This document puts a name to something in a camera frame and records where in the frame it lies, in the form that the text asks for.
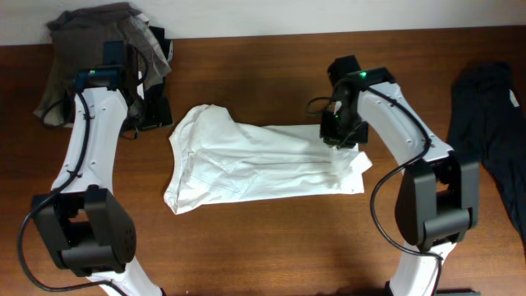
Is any white t-shirt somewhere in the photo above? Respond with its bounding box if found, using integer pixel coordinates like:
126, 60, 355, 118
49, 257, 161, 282
164, 104, 372, 215

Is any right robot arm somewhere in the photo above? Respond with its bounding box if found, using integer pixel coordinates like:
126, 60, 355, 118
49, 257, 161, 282
321, 55, 479, 296

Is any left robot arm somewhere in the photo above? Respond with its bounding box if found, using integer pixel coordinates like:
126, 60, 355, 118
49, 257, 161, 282
22, 41, 173, 295

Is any folded beige garment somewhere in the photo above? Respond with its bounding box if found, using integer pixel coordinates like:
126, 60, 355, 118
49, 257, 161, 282
34, 59, 75, 129

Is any folded black garment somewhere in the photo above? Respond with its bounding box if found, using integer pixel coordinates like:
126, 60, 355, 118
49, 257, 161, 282
61, 25, 173, 124

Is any folded grey garment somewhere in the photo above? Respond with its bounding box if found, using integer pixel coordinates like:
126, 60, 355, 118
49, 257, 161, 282
34, 2, 171, 118

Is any dark garment right side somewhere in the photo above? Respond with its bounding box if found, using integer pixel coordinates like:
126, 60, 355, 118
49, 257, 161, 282
447, 62, 525, 240

